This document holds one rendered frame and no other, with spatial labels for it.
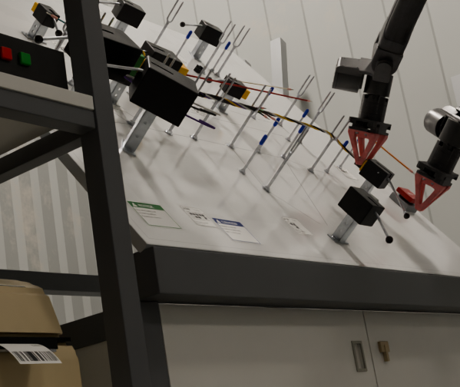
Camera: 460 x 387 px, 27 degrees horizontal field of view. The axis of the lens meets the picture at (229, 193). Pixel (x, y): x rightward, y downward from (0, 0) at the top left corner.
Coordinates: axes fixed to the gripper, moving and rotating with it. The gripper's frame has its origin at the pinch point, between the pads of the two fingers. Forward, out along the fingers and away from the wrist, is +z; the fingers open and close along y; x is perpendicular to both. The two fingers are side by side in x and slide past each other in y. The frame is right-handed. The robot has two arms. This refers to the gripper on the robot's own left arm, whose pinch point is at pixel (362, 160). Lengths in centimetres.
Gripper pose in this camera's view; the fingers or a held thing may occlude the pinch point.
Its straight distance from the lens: 213.7
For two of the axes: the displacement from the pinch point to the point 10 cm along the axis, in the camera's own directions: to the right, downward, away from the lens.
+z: -1.9, 9.8, 1.0
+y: -4.8, 0.0, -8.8
